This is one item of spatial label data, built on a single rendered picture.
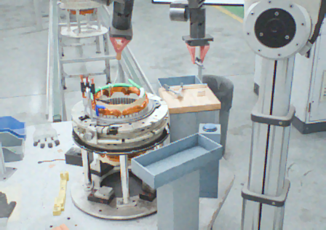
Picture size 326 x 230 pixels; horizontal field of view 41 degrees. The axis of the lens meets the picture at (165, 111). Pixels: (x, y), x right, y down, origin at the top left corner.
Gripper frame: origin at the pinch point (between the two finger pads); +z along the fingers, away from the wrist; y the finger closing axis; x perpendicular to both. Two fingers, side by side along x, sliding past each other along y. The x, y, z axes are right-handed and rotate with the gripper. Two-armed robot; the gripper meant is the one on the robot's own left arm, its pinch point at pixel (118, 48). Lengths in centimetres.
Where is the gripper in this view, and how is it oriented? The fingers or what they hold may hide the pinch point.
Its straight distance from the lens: 137.0
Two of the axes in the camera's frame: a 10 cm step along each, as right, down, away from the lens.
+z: -1.7, 6.9, 7.1
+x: 9.8, 0.3, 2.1
